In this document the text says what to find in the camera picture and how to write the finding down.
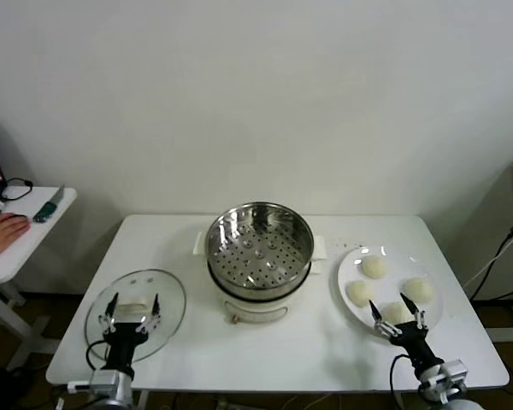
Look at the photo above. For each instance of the white round plate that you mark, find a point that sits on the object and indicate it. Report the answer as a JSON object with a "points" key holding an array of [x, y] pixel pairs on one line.
{"points": [[404, 267]]}

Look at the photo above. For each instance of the white side table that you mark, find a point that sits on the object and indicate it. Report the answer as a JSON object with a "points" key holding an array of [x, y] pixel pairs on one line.
{"points": [[25, 252]]}

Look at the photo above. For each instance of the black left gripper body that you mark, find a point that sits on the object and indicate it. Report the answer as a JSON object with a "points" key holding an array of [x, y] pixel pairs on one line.
{"points": [[124, 337]]}

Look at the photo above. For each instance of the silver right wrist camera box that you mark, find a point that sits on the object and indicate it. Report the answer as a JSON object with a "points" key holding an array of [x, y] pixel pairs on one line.
{"points": [[446, 376]]}

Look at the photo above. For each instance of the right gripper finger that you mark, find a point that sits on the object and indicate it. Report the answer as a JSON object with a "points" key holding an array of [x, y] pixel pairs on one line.
{"points": [[416, 314], [379, 321]]}

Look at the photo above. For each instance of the round glass pot lid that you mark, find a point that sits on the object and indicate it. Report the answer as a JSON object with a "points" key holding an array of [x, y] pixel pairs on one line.
{"points": [[171, 299]]}

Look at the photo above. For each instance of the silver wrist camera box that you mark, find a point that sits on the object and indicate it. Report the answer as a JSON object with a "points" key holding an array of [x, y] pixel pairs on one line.
{"points": [[107, 382], [446, 376]]}

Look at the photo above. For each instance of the white floor frame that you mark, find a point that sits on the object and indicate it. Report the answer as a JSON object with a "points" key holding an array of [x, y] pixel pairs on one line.
{"points": [[511, 334]]}

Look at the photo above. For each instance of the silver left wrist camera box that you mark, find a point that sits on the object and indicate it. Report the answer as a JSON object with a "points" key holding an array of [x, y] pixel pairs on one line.
{"points": [[107, 382]]}

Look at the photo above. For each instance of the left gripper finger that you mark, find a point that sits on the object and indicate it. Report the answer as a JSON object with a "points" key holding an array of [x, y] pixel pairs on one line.
{"points": [[155, 314], [110, 314]]}

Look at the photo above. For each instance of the steel steamer basket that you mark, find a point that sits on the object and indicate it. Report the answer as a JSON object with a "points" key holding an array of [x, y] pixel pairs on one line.
{"points": [[261, 256]]}

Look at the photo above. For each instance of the person's bare hand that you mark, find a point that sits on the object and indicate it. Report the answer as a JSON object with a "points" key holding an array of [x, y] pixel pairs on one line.
{"points": [[2, 235]]}

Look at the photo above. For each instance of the white steamed baozi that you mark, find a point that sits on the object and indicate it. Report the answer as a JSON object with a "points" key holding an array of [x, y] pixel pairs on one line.
{"points": [[421, 290], [359, 294], [394, 314], [374, 268]]}

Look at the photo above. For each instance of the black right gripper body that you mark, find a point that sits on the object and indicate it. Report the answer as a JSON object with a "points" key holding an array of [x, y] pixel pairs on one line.
{"points": [[412, 341]]}

